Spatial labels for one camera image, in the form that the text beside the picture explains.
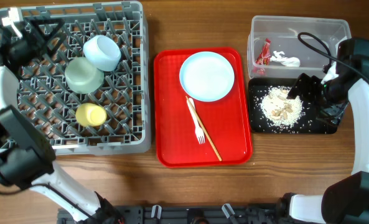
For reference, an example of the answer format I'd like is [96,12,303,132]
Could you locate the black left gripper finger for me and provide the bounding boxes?
[45,20,65,52]
[24,18,62,30]

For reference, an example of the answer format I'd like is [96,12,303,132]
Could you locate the white napkin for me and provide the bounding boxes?
[270,51,301,67]

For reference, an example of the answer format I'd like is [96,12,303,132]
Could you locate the small light blue bowl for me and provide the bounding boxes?
[83,35,121,72]

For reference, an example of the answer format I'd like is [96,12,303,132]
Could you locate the light green bowl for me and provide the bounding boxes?
[64,57,104,94]

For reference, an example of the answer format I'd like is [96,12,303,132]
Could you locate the red snack wrapper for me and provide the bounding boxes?
[252,38,271,75]

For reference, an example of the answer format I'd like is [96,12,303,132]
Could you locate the yellow plastic cup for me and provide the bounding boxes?
[75,103,107,127]

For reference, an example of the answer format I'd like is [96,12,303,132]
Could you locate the large light blue plate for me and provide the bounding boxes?
[179,51,235,102]

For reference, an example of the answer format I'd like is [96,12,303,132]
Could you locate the white plastic fork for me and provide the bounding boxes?
[187,98,205,144]

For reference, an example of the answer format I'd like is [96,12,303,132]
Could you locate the wooden chopstick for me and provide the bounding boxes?
[185,96,222,162]

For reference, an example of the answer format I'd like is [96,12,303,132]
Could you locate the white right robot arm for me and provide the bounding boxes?
[276,37,369,223]

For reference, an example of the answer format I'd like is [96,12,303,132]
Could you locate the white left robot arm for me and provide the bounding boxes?
[0,19,125,223]

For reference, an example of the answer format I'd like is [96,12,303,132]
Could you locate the grey plastic dishwasher rack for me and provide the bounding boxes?
[0,1,151,155]

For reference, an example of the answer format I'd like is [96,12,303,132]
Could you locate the pile of rice scraps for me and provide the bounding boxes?
[259,86,305,128]

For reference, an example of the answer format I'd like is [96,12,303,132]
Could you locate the black rectangular tray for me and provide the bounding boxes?
[248,78,337,134]

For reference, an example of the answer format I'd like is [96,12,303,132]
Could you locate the clear plastic bin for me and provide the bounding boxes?
[247,16,352,79]

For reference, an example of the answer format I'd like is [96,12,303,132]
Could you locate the red plastic tray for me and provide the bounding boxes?
[154,47,253,168]

